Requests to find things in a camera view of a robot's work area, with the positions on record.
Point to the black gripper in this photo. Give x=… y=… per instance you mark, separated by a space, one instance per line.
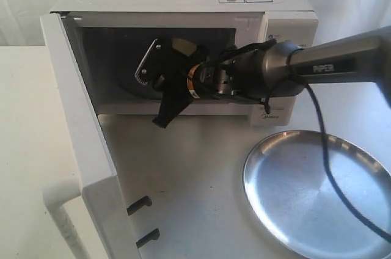
x=181 y=80

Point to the cream ceramic bowl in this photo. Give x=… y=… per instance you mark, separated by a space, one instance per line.
x=183 y=46

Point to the white microwave door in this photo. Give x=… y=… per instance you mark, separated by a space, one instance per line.
x=98 y=179

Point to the white microwave oven body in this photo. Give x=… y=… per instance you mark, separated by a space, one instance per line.
x=89 y=23

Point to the round stainless steel tray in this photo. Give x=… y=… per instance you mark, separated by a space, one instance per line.
x=289 y=192

